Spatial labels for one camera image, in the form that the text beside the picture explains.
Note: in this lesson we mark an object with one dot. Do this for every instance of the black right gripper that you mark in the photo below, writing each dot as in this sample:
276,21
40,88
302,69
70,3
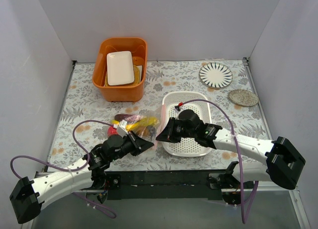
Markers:
172,130

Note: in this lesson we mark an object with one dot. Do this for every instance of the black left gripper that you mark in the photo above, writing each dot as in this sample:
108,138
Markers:
134,144

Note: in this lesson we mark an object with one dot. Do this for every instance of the brown toy kiwi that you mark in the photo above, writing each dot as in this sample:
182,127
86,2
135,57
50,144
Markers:
144,132

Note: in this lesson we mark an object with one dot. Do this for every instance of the dark brown toy mangosteen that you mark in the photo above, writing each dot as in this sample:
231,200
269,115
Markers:
151,130

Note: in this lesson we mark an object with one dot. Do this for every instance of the clear zip top bag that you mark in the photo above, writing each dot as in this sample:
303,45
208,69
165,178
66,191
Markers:
158,113

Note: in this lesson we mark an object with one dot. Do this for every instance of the yellow toy banana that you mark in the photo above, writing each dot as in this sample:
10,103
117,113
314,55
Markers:
134,125

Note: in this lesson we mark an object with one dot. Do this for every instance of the purple toy eggplant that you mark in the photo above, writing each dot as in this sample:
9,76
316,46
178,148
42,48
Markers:
128,117

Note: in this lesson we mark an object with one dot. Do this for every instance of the red toy apple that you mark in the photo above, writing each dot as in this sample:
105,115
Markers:
111,131

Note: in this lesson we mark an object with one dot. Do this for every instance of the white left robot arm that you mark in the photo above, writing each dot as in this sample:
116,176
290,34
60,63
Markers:
30,196

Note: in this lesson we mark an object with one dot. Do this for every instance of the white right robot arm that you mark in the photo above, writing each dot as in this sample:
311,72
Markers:
277,161

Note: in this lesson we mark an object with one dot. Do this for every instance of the white perforated plastic basket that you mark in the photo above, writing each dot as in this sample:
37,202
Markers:
187,147

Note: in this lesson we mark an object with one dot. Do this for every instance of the floral patterned table mat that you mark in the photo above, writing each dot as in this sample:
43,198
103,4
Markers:
86,114

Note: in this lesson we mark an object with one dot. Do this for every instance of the yellow woven tray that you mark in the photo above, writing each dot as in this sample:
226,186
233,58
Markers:
136,81

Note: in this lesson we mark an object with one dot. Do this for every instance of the blue striped round plate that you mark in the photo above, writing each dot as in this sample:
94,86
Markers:
216,75

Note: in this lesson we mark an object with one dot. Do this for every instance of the white rectangular plate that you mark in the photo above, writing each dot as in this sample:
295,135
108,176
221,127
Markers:
119,68

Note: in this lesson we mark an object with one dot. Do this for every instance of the orange plastic bin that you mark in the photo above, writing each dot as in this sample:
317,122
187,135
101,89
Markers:
139,49

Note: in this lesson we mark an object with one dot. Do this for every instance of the speckled round coaster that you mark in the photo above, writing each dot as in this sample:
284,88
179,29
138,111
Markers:
243,97

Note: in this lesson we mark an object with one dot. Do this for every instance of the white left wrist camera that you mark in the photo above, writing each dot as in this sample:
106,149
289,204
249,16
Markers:
121,128

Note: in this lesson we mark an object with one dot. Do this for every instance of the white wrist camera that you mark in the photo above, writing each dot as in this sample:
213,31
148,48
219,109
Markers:
121,128
178,106

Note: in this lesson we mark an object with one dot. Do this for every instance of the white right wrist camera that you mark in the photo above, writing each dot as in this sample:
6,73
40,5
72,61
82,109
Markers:
178,106

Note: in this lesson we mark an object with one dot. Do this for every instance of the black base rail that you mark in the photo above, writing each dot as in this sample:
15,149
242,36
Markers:
171,184

